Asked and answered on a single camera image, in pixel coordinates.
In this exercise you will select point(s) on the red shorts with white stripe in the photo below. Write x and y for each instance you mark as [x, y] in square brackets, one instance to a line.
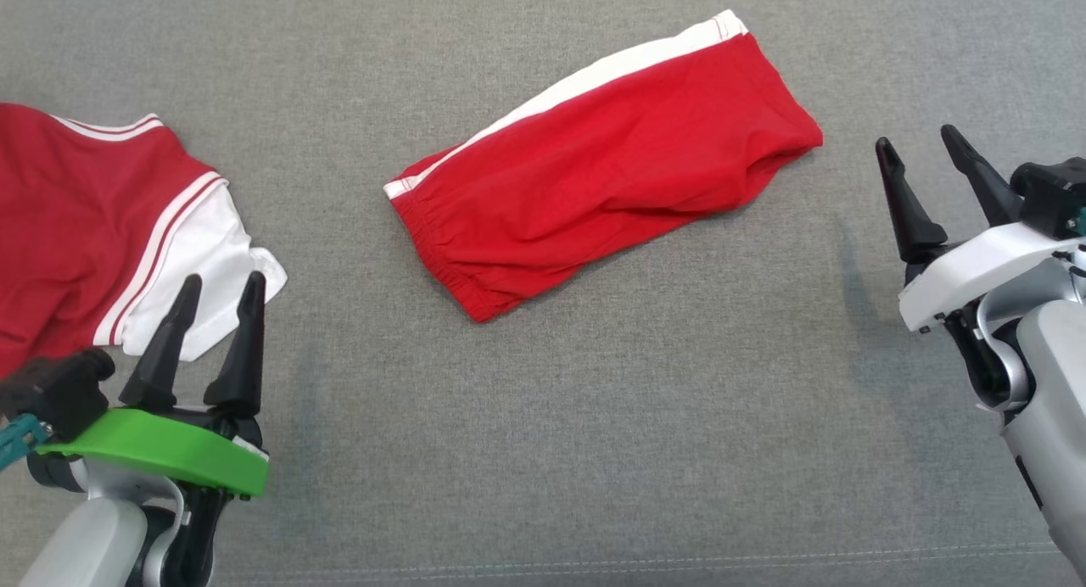
[594, 171]

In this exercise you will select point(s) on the grey fabric sofa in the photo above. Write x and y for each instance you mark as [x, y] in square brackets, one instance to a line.
[594, 443]

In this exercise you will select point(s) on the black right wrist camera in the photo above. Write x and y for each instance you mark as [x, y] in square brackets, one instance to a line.
[1052, 197]

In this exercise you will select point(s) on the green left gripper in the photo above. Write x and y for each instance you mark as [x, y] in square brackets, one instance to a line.
[170, 447]

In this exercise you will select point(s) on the red and white t-shirt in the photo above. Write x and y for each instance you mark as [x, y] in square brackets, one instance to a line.
[68, 231]

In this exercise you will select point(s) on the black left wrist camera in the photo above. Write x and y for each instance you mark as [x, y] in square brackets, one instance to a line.
[59, 392]

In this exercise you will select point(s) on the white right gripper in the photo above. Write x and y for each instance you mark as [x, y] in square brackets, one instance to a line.
[976, 269]

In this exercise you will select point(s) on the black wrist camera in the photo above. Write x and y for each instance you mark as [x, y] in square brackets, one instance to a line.
[1052, 197]
[59, 392]

